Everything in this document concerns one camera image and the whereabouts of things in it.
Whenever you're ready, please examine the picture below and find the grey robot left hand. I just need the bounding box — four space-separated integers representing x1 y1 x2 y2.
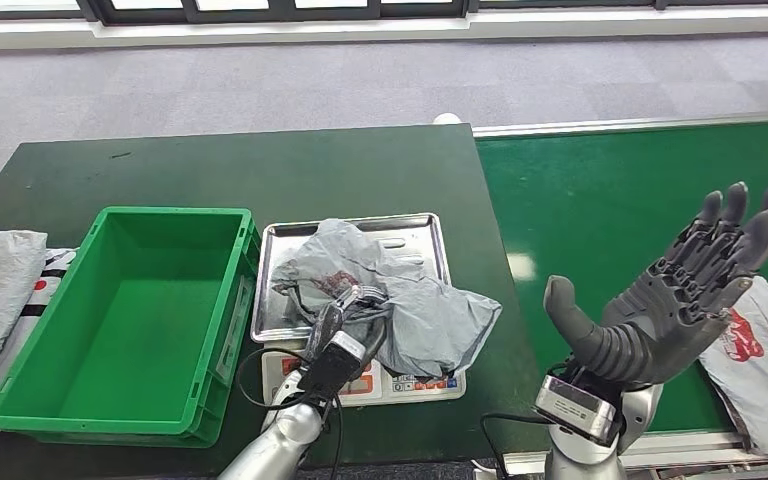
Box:
304 284 392 362

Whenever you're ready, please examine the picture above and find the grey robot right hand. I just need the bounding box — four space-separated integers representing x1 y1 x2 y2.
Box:
542 180 768 392

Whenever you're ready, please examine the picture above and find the grey parcel dark-red print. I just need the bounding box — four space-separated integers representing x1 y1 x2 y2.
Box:
269 218 503 379

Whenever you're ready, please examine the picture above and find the green conveyor belt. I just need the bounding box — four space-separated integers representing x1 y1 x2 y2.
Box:
475 119 768 435

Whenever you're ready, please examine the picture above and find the white electronic scale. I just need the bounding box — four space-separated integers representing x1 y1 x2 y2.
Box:
250 211 468 407

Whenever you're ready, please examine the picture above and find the steel scale tray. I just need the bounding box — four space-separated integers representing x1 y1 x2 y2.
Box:
250 211 455 344

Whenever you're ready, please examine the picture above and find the dark green table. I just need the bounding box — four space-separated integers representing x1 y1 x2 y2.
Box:
0 123 551 480

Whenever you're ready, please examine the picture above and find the green plastic crate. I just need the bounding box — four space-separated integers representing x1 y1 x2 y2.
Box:
0 205 263 450

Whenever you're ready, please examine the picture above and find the white bag black red print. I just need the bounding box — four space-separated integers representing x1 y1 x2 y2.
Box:
0 248 79 425

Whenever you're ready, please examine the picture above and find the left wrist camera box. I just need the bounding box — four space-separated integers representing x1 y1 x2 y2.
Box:
297 331 367 402

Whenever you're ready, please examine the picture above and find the aluminium conveyor side rail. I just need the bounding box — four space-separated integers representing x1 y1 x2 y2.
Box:
503 430 768 477
471 111 768 139

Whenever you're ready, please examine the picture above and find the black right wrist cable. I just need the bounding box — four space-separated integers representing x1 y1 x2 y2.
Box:
479 412 551 480

